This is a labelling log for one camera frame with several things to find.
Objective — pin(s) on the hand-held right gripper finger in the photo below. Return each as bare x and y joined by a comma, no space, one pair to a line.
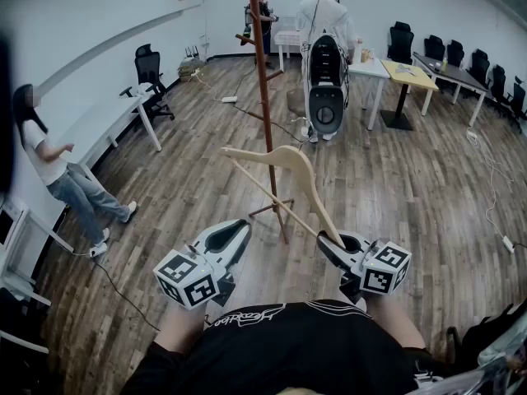
335,255
364,245

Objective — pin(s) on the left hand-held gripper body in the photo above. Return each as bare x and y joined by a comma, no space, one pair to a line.
185,274

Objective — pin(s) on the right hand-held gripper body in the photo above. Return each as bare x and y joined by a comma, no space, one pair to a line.
383,278

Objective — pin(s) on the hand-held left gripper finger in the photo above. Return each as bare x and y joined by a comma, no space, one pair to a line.
208,232
241,251

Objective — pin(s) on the light wooden hanger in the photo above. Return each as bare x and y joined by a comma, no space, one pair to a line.
302,167

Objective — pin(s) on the brown wooden coat stand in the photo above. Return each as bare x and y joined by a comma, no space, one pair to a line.
263,76

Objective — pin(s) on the person's left forearm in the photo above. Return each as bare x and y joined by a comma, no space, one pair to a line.
181,327

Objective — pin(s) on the person's right forearm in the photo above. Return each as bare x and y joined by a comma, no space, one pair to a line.
391,323

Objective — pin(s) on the white power strip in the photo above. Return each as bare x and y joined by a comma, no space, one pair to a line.
98,250
229,99
509,244
472,135

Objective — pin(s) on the person's black shirt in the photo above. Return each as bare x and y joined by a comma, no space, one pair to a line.
288,352

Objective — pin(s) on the black bag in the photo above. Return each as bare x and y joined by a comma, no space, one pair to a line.
481,335

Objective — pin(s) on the long white desk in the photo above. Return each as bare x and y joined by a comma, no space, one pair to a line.
107,122

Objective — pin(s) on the clear plastic sheet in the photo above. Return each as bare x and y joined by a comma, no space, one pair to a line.
506,364

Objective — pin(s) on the cardboard box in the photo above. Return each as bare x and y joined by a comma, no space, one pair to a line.
189,71

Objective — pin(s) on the white and black backpack device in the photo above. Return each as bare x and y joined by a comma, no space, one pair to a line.
326,80

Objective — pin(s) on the black mesh office chair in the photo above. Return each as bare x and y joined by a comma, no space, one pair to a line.
148,70

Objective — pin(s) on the white shelf unit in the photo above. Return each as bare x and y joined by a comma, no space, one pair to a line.
16,237

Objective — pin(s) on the white square table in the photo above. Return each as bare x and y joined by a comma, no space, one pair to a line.
368,70

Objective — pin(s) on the white router with antennas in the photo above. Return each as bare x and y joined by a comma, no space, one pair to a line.
191,56

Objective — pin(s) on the yellow table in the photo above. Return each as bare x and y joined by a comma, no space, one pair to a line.
411,74

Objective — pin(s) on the dark brown table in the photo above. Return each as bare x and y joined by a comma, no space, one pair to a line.
449,70

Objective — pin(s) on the green bottle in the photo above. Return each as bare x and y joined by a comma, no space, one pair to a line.
445,65

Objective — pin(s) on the row of black chairs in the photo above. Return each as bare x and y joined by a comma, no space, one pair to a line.
401,41

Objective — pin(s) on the white table with checkered cloth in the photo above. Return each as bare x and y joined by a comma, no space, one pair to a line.
286,37

